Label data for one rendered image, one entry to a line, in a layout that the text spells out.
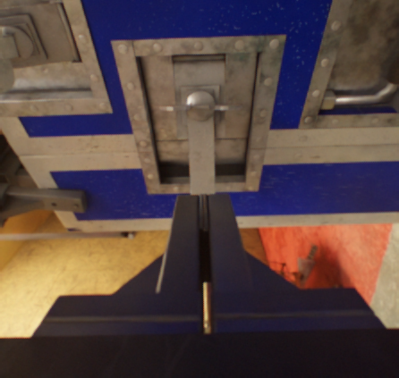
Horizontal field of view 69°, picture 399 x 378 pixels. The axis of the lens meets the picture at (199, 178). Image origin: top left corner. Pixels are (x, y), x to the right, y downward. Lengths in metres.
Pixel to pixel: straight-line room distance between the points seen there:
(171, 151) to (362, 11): 0.20
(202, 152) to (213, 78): 0.06
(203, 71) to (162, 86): 0.04
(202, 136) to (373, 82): 0.16
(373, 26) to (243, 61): 0.10
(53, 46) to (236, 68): 0.15
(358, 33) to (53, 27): 0.23
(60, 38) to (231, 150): 0.18
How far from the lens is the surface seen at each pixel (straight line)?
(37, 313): 3.62
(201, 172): 0.25
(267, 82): 0.25
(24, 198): 0.37
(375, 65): 0.30
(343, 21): 0.25
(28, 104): 0.29
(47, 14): 0.26
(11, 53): 0.26
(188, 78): 0.25
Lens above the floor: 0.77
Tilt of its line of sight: 1 degrees up
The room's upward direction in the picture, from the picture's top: 92 degrees counter-clockwise
